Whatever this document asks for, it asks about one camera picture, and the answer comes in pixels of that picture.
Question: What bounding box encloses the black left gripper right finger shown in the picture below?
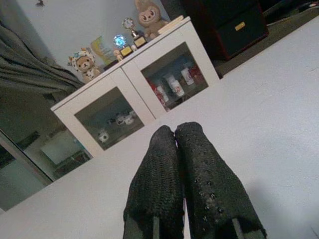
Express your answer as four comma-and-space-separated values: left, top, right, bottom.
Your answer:
174, 121, 267, 239

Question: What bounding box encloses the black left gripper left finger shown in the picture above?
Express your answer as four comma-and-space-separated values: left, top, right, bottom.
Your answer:
123, 125, 186, 239

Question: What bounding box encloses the black white mug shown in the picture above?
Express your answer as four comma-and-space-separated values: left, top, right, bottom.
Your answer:
97, 128, 111, 143
115, 113, 134, 127

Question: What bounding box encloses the red white mug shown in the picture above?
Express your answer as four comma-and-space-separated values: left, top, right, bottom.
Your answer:
154, 84, 170, 105
165, 76, 185, 98
181, 67, 197, 86

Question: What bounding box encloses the white glass door cabinet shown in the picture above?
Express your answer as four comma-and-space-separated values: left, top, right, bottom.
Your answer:
50, 16, 220, 159

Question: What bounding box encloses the glass sliding door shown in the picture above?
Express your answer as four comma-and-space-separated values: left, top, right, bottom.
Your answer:
0, 123, 94, 212

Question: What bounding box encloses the flat black base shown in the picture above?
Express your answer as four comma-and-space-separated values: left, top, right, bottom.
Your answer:
103, 59, 120, 72

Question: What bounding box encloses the plush bear with spotted hood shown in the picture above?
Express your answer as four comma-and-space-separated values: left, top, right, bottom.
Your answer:
68, 47, 102, 84

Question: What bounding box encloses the green yellow picture card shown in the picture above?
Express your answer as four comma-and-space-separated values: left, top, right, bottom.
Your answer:
90, 35, 113, 66

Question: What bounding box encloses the gold trophy with round top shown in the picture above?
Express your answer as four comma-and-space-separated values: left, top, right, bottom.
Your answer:
122, 16, 148, 50

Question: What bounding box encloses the crystal ball trophy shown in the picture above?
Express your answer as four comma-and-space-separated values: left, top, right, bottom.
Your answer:
113, 34, 133, 58

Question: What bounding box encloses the cream flat box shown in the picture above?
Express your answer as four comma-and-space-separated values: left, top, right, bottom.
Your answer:
157, 15, 185, 34

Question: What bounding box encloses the dark wooden cabinet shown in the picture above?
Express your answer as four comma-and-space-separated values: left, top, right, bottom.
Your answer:
179, 0, 270, 61

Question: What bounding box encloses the brown plush monster toy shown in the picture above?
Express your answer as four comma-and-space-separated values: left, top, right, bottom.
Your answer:
134, 0, 170, 40

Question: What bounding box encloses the grey curtain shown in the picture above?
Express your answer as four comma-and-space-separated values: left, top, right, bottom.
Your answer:
0, 0, 85, 130

